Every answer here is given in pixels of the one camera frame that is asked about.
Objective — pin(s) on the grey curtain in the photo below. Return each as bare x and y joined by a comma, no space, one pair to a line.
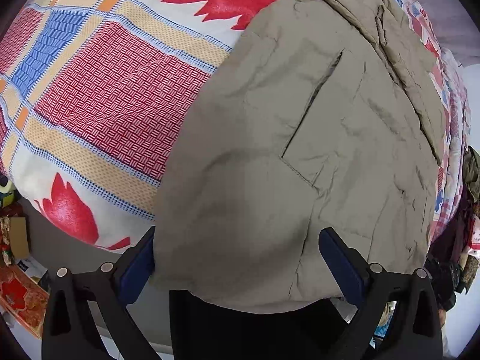
454,29

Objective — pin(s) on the red patterned gift box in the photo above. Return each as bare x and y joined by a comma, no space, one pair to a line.
24,299

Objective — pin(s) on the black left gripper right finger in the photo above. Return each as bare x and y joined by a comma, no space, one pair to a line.
396,314

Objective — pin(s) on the patchwork leaf pattern quilt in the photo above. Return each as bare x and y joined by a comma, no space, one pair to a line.
93,96

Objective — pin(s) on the olive green garment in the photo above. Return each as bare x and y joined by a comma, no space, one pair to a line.
471,172

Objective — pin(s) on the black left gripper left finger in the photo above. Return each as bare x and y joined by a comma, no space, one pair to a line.
70,330

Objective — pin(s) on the khaki puffer jacket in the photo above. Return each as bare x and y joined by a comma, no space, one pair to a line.
323,115

